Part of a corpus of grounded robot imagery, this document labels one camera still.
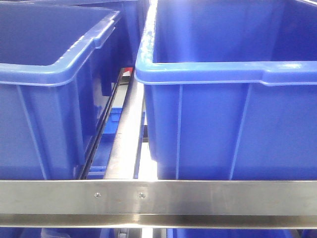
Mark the left steel shelf rack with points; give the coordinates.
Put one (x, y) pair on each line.
(121, 201)

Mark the blue plastic bin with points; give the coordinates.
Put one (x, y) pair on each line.
(59, 62)
(231, 88)

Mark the blue bin below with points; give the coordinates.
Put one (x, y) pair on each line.
(100, 161)

